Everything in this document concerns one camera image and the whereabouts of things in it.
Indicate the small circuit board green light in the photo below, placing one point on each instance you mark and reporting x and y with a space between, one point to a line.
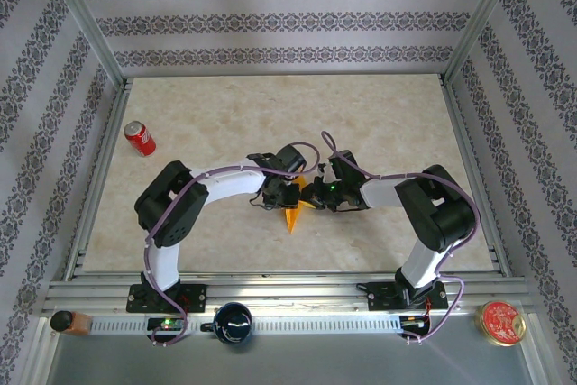
167 324

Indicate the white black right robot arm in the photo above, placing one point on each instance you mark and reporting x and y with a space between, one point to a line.
381 191

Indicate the red round tin gold rim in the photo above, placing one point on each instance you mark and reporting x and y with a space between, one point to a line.
500 324

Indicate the dark blue mug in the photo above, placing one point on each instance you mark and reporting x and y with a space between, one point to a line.
234 324

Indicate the aluminium frame post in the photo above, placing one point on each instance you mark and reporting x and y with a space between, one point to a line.
484 20
83 20

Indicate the red soda can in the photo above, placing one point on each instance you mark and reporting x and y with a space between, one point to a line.
140 139

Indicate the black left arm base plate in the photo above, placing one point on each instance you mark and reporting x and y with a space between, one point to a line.
198 297

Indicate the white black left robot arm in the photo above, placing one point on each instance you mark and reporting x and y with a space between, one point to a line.
234 184

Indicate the brown bottle black cap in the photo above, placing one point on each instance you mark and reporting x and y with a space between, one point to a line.
74 323

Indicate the aluminium side rail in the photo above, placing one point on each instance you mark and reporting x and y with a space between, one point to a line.
109 132
464 132

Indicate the long aluminium base rail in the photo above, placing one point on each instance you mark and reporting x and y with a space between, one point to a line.
279 288

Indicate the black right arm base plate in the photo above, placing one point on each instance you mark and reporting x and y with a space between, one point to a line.
378 297

